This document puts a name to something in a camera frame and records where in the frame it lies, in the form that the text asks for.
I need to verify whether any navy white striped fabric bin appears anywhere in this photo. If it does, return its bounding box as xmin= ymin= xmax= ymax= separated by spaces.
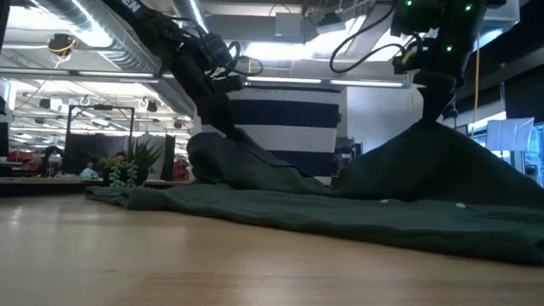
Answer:
xmin=193 ymin=84 xmax=343 ymax=186

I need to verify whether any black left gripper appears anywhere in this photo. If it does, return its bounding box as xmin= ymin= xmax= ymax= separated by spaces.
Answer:
xmin=169 ymin=50 xmax=248 ymax=142

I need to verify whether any small green succulent plant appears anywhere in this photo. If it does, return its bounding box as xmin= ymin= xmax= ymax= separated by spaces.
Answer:
xmin=98 ymin=139 xmax=165 ymax=190

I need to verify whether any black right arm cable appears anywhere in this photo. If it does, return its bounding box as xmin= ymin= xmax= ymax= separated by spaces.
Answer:
xmin=329 ymin=3 xmax=410 ymax=74

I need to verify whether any LED light bar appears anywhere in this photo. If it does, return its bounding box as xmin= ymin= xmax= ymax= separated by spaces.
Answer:
xmin=0 ymin=66 xmax=411 ymax=89

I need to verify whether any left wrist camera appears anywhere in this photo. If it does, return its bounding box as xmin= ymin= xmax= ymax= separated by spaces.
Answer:
xmin=198 ymin=32 xmax=234 ymax=65

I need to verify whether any yellow hanging cord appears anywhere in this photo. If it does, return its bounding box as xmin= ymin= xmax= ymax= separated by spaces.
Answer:
xmin=470 ymin=31 xmax=482 ymax=137

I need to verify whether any yellow black cable reel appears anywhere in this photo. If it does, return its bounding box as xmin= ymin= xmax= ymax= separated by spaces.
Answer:
xmin=46 ymin=32 xmax=77 ymax=56

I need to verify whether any dark green button shirt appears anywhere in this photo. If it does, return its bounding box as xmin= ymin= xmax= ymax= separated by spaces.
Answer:
xmin=84 ymin=119 xmax=544 ymax=267

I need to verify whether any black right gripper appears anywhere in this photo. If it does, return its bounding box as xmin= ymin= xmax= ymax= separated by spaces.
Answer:
xmin=412 ymin=37 xmax=473 ymax=125

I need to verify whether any black rectangular stand frame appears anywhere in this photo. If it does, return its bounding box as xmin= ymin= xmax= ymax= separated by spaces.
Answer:
xmin=63 ymin=105 xmax=136 ymax=175

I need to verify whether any white tilted screen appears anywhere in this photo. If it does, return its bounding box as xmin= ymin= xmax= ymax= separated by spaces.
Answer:
xmin=485 ymin=117 xmax=536 ymax=152

